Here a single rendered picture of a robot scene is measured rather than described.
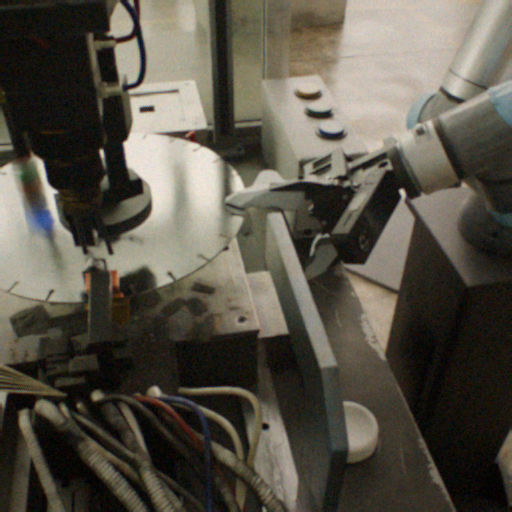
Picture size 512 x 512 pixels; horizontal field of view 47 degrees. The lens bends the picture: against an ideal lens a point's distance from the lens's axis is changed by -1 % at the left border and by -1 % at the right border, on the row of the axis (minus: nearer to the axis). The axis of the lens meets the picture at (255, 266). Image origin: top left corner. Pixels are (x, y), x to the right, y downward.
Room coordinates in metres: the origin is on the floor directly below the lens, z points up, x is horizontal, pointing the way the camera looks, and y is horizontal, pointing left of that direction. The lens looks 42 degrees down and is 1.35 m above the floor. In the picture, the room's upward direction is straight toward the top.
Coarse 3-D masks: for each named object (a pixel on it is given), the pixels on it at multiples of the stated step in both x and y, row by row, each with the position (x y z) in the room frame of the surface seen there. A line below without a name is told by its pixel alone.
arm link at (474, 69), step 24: (504, 0) 0.71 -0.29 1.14; (480, 24) 0.72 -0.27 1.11; (504, 24) 0.70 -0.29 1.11; (480, 48) 0.70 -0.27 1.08; (504, 48) 0.69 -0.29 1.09; (456, 72) 0.71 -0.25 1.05; (480, 72) 0.69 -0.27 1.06; (504, 72) 0.69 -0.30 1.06; (432, 96) 0.74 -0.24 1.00; (456, 96) 0.69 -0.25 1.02; (408, 120) 0.74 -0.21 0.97
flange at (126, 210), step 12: (144, 180) 0.60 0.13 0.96; (144, 192) 0.58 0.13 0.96; (120, 204) 0.55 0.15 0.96; (132, 204) 0.55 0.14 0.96; (144, 204) 0.55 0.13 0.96; (60, 216) 0.53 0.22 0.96; (108, 216) 0.53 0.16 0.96; (120, 216) 0.53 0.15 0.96; (132, 216) 0.53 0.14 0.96; (108, 228) 0.52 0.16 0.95
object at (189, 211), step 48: (144, 144) 0.70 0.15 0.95; (192, 144) 0.70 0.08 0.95; (0, 192) 0.59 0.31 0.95; (48, 192) 0.59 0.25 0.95; (192, 192) 0.59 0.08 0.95; (0, 240) 0.50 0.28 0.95; (48, 240) 0.50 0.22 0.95; (96, 240) 0.50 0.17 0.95; (144, 240) 0.50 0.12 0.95; (192, 240) 0.50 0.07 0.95; (0, 288) 0.42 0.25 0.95; (48, 288) 0.42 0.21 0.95; (144, 288) 0.42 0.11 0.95
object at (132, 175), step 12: (120, 144) 0.50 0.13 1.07; (108, 156) 0.49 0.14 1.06; (120, 156) 0.50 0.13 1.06; (108, 168) 0.49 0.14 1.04; (120, 168) 0.50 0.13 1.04; (132, 168) 0.52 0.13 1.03; (108, 180) 0.50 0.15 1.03; (120, 180) 0.49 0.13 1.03; (132, 180) 0.50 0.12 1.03; (108, 192) 0.48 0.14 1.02; (120, 192) 0.49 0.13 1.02; (132, 192) 0.50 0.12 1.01; (60, 204) 0.46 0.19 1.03; (108, 204) 0.48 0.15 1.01; (72, 216) 0.46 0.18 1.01; (72, 228) 0.47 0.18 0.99; (84, 228) 0.47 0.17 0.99; (96, 228) 0.49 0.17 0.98
